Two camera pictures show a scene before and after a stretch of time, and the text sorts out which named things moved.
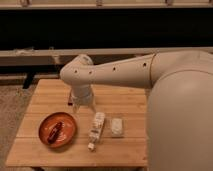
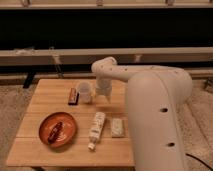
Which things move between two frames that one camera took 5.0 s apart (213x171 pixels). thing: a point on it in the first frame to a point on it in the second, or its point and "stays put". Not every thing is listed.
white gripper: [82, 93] to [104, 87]
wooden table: [114, 134] stays put
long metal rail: [60, 56] stays put
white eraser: [116, 126] stays put
